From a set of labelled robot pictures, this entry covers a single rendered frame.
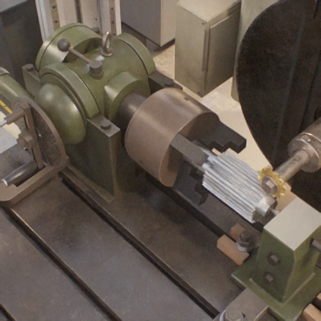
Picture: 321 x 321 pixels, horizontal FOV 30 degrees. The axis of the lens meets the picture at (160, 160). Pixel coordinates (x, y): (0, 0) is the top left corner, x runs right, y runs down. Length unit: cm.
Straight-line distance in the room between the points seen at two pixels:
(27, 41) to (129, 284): 141
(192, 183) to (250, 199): 17
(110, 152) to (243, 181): 31
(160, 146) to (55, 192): 38
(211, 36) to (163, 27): 187
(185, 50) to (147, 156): 38
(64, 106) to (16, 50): 119
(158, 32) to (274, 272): 227
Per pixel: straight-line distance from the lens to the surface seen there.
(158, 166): 123
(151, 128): 123
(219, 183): 121
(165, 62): 338
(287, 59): 129
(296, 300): 132
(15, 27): 245
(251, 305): 128
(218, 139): 129
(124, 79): 135
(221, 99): 317
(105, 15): 247
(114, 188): 142
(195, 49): 150
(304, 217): 119
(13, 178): 141
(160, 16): 326
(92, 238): 140
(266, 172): 113
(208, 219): 143
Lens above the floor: 216
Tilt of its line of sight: 49 degrees down
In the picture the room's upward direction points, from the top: straight up
